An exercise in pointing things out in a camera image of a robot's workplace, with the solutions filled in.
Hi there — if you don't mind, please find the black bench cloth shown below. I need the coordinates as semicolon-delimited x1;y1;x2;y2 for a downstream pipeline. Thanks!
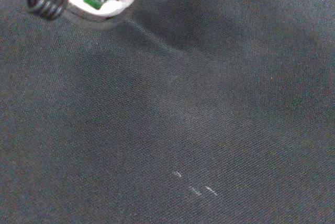
0;0;335;224

